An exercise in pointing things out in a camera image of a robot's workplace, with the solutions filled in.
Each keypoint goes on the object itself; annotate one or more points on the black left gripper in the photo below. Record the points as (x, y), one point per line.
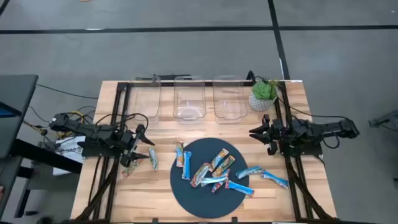
(128, 140)

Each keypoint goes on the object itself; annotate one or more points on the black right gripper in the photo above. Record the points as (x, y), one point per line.
(278, 133)

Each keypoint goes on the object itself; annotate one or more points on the orange colourful granola bar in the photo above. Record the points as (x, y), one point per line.
(179, 155)

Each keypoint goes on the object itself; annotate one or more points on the blue red-ended granola bar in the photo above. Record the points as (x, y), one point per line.
(217, 187)
(239, 187)

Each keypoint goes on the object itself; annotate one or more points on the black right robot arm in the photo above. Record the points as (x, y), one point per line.
(311, 129)

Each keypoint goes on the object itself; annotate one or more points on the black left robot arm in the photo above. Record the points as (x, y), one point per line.
(81, 127)

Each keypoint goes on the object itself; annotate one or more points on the succulent in white pot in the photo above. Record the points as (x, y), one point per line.
(264, 90)

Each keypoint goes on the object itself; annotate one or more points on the clear plastic bin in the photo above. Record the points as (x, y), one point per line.
(189, 93)
(144, 102)
(230, 96)

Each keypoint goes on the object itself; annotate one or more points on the white paper sheet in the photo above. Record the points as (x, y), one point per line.
(73, 144)

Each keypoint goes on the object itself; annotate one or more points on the black table clamp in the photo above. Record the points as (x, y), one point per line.
(234, 220)
(155, 220)

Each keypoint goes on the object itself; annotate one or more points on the round dark blue placemat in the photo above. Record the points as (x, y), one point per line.
(202, 202)

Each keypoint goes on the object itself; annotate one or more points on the black desk support beam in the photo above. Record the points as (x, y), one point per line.
(46, 155)

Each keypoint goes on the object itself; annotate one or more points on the grey chair base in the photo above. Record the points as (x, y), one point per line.
(385, 119)

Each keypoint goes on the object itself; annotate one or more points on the black desk leg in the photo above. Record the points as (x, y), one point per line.
(23, 199)

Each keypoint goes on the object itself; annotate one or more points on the grey desk top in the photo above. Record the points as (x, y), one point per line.
(18, 93)

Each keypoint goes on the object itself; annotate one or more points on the black and blue device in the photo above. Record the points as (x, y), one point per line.
(6, 113)

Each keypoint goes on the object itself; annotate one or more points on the black aluminium frame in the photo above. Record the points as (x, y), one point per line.
(122, 85)

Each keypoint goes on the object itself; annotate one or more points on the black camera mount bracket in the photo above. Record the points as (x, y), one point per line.
(171, 76)

